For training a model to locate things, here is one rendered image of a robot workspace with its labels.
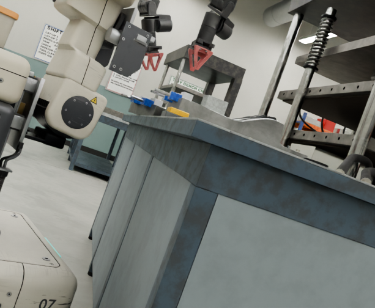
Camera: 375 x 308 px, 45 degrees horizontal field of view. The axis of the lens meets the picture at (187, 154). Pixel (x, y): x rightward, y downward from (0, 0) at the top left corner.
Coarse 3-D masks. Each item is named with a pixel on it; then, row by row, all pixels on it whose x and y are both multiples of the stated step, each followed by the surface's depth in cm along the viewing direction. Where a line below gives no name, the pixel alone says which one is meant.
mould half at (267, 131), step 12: (180, 108) 149; (192, 108) 150; (204, 108) 151; (216, 120) 152; (228, 120) 153; (240, 120) 158; (252, 120) 155; (264, 120) 156; (276, 120) 157; (240, 132) 155; (252, 132) 155; (264, 132) 156; (276, 132) 157; (276, 144) 158; (300, 156) 160
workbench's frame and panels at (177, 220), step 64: (128, 128) 272; (192, 128) 88; (128, 192) 179; (192, 192) 91; (256, 192) 93; (320, 192) 96; (128, 256) 133; (192, 256) 91; (256, 256) 94; (320, 256) 98
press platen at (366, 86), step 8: (312, 88) 248; (320, 88) 239; (328, 88) 230; (336, 88) 222; (344, 88) 216; (352, 88) 208; (360, 88) 202; (368, 88) 196; (280, 96) 287; (288, 96) 275; (312, 96) 247; (320, 96) 239; (328, 96) 233
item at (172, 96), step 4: (156, 88) 155; (160, 92) 155; (164, 92) 155; (172, 92) 154; (184, 92) 155; (168, 96) 156; (172, 96) 155; (176, 96) 155; (180, 96) 155; (184, 96) 155; (188, 96) 155; (192, 96) 156; (172, 100) 157; (176, 100) 155
